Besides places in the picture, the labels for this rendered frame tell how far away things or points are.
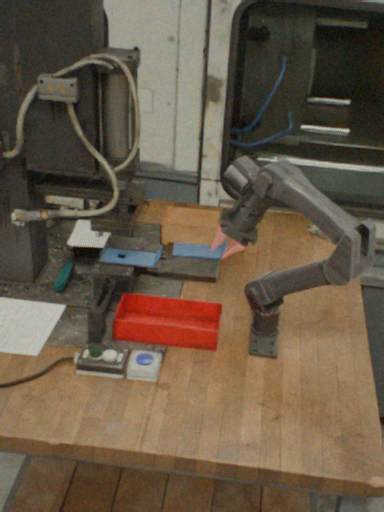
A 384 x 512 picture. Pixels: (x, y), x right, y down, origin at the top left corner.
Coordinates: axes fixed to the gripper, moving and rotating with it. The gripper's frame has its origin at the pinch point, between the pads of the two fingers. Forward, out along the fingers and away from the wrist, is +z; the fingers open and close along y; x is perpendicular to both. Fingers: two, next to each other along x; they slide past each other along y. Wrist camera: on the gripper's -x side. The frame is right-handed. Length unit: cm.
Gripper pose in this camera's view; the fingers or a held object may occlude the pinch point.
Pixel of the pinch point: (218, 251)
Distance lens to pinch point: 179.9
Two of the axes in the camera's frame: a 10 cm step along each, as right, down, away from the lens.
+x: -1.1, 5.1, -8.5
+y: -8.4, -5.1, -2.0
